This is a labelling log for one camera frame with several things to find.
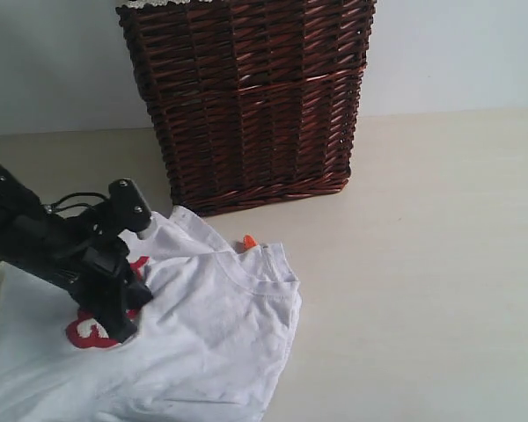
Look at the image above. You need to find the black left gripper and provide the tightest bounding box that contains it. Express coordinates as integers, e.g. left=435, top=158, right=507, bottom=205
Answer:
left=69, top=237, right=153, bottom=343

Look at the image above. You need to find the white t-shirt red lettering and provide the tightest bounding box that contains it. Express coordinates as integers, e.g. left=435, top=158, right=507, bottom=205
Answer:
left=0, top=207, right=301, bottom=421

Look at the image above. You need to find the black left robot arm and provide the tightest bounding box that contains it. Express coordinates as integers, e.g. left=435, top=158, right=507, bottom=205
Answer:
left=0, top=164, right=156, bottom=343

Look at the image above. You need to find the dark red wicker basket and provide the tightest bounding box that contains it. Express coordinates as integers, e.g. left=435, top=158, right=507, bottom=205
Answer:
left=116, top=0, right=376, bottom=215

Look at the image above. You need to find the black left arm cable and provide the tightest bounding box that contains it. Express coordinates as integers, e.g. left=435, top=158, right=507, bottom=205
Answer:
left=43, top=192, right=109, bottom=216

